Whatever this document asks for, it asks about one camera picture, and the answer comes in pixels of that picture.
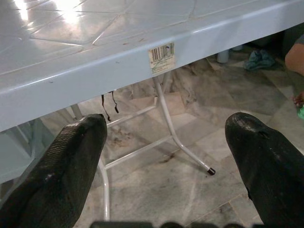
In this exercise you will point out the white metal table leg frame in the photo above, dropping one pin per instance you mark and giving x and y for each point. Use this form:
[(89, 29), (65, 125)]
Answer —
[(164, 104)]

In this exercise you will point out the teal crumpled cloth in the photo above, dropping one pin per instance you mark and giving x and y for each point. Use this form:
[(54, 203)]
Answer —
[(259, 60)]

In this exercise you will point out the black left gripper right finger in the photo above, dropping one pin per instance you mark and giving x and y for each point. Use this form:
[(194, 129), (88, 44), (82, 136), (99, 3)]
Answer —
[(268, 171)]

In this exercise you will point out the white round furniture leg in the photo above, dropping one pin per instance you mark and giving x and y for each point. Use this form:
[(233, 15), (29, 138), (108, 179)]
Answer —
[(223, 56)]

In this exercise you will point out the white plastic folding table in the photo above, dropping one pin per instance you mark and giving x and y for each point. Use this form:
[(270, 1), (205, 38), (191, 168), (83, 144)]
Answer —
[(95, 47)]

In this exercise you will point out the barcode sticker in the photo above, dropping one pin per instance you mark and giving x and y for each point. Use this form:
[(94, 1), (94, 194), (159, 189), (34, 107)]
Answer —
[(162, 57)]

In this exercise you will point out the white plastic chair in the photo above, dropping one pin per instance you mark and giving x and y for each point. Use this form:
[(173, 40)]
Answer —
[(19, 152)]

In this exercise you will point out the green object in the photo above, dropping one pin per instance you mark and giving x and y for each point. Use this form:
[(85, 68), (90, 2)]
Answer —
[(301, 114)]

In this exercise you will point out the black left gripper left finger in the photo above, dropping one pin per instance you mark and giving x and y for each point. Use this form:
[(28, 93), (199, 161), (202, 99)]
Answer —
[(59, 171)]

